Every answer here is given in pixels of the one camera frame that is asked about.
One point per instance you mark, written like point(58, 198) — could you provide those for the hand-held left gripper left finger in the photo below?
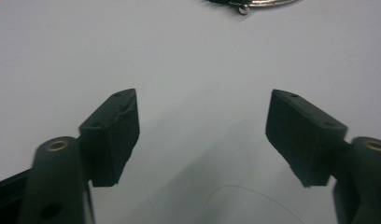
point(112, 140)

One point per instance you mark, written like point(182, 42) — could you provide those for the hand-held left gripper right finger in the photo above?
point(299, 140)

